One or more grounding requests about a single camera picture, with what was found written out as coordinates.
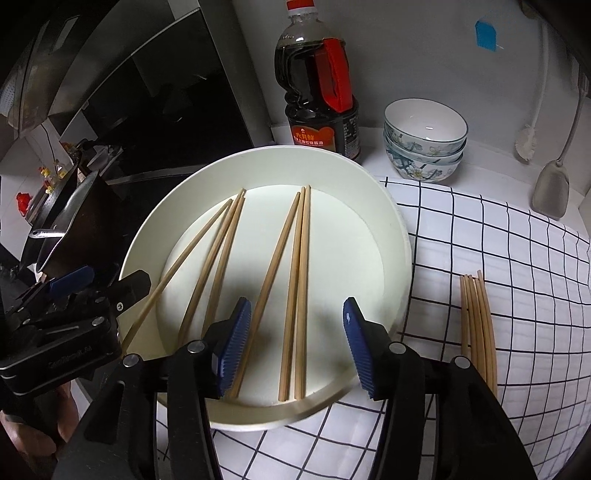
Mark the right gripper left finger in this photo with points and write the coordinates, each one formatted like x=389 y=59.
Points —
x=225 y=341

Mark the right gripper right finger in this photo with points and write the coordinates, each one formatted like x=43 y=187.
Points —
x=369 y=344

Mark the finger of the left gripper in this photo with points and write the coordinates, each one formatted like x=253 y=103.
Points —
x=71 y=283
x=126 y=292

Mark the large white round tray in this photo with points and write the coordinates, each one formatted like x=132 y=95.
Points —
x=359 y=247

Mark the bottom floral ceramic bowl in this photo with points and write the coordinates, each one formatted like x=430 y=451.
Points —
x=418 y=170

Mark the floral ceramic bowl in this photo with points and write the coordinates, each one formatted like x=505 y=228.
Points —
x=396 y=151
x=426 y=119
x=418 y=170

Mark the checkered white table cloth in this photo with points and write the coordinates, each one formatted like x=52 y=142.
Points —
x=532 y=284

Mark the middle floral ceramic bowl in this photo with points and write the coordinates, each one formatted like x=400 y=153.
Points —
x=396 y=151

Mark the black range hood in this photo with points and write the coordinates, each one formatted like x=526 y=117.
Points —
x=166 y=84

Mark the top floral ceramic bowl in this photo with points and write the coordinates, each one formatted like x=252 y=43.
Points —
x=426 y=119

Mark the metal spatula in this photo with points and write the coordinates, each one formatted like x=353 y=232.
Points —
x=551 y=193

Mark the dark soy sauce bottle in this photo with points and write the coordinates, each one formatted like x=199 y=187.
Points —
x=311 y=66

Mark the steel pot with handle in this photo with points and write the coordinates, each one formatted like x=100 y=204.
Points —
x=87 y=232

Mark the blue wall hook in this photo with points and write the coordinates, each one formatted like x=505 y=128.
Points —
x=486 y=35

